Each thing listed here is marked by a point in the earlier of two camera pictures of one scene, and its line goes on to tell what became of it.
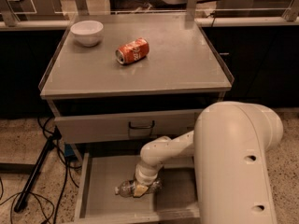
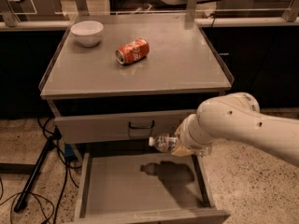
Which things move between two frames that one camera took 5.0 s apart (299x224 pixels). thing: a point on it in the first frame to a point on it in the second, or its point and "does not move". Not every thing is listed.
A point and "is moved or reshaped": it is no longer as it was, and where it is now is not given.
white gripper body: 145,178 to 186,136
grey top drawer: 125,126 does not move
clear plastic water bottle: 126,189 is moved or reshaped
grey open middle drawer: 175,202 does not move
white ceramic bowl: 87,33 does not move
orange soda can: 133,51 does not move
